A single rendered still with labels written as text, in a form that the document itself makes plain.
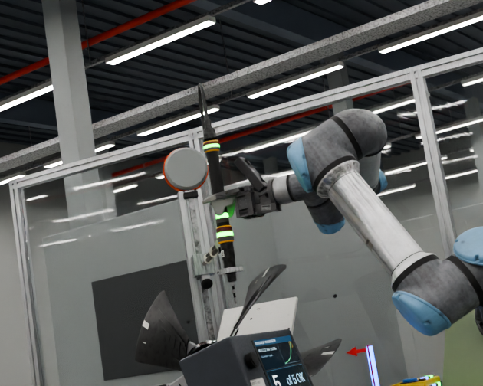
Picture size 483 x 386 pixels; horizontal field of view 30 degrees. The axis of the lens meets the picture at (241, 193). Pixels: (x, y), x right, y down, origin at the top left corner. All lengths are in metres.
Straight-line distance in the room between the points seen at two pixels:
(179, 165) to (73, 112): 5.70
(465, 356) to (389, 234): 0.31
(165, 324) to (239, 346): 1.12
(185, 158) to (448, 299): 1.56
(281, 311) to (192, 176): 0.64
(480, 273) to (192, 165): 1.55
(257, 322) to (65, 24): 6.62
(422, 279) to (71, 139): 7.16
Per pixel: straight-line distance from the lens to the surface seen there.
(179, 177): 3.19
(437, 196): 2.99
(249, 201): 2.41
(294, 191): 2.36
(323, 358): 2.31
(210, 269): 3.04
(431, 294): 1.86
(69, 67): 9.01
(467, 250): 1.89
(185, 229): 3.16
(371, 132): 2.05
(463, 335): 2.06
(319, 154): 2.00
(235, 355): 1.53
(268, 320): 2.84
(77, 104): 8.93
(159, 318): 2.69
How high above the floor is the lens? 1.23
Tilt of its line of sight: 10 degrees up
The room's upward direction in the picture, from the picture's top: 9 degrees counter-clockwise
